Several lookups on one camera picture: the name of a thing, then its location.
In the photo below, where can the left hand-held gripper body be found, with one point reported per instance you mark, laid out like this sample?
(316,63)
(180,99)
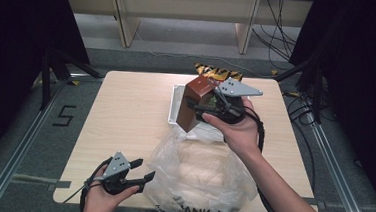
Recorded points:
(117,173)

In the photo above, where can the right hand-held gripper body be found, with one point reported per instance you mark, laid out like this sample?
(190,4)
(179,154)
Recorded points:
(231,104)

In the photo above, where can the brown carton box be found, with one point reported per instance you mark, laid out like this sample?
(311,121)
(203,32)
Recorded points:
(195,93)

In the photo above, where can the white plastic bin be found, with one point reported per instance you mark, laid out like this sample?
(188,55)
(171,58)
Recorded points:
(175,101)

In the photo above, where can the yellow black chip bag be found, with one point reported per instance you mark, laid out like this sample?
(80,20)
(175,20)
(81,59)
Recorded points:
(218,73)

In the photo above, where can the clear plastic bag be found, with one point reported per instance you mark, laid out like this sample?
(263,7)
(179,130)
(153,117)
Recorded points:
(198,173)

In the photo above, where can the person's right hand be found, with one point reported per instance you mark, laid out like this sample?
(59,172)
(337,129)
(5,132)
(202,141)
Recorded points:
(240,134)

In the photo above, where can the person's left hand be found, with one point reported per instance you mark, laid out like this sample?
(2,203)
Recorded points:
(104,203)

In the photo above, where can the black metal stand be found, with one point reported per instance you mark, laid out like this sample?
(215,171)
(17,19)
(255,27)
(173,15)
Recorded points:
(46,82)
(317,95)

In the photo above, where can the light wooden desk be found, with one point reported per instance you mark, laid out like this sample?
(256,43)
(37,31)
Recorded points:
(128,25)

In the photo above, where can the black curtain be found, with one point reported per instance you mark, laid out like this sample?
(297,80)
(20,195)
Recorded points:
(361,81)
(15,57)

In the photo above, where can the aluminium floor rail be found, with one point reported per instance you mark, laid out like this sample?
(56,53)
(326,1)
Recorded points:
(11,164)
(343,190)

